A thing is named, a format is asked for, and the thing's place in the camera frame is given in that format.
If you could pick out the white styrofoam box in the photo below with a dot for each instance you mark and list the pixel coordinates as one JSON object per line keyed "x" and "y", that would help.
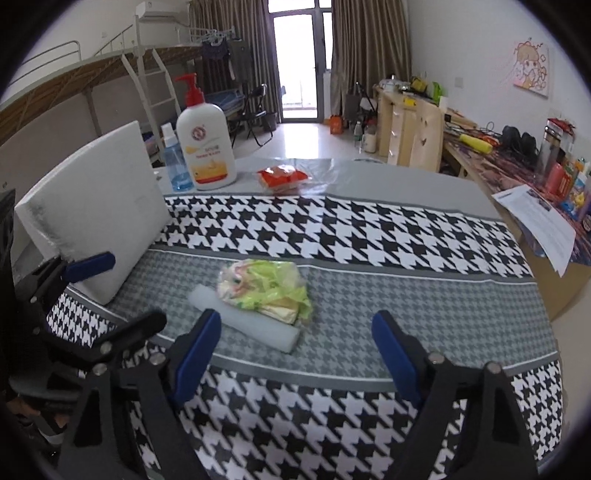
{"x": 103, "y": 197}

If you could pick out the white paper sheets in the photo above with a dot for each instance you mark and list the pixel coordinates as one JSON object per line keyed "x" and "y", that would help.
{"x": 549, "y": 228}

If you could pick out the brown curtain right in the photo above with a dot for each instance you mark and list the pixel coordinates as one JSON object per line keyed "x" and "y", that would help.
{"x": 370, "y": 42}

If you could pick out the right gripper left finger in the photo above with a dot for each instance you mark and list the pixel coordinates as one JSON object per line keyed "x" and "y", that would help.
{"x": 99, "y": 442}

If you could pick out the yellow tube on desk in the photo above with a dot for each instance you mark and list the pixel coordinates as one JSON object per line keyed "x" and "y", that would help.
{"x": 476, "y": 144}

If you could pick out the floral plastic tissue pack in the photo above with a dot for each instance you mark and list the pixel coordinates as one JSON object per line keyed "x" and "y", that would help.
{"x": 271, "y": 288}

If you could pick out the metal bunk bed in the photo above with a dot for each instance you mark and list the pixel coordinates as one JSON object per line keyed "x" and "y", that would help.
{"x": 143, "y": 51}

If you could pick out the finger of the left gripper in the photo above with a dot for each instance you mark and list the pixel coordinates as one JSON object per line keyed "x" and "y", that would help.
{"x": 46, "y": 283}
{"x": 106, "y": 348}

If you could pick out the white foam roll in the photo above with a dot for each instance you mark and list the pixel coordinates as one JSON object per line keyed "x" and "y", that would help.
{"x": 259, "y": 327}

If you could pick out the red orange snack packet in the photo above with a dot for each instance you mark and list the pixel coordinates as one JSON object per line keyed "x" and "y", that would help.
{"x": 281, "y": 178}

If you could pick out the anime girl wall picture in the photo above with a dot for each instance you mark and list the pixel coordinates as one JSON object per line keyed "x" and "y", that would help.
{"x": 531, "y": 67}

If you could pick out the white lotion pump bottle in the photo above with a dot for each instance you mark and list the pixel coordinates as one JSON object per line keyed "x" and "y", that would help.
{"x": 202, "y": 131}

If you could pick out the black folding chair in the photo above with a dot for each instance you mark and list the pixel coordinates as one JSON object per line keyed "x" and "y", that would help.
{"x": 252, "y": 112}

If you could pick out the light wooden desk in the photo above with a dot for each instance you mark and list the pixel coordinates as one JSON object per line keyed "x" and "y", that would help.
{"x": 398, "y": 123}

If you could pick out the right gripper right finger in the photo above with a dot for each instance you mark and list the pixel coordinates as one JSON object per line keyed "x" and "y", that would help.
{"x": 494, "y": 441}

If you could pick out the blue spray bottle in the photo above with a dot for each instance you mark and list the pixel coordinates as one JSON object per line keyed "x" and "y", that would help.
{"x": 177, "y": 170}

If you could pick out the brown curtain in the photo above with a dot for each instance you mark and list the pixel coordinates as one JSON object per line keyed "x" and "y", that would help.
{"x": 370, "y": 42}
{"x": 246, "y": 58}

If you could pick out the brown curtain left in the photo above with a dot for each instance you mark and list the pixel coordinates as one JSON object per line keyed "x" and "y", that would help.
{"x": 246, "y": 58}

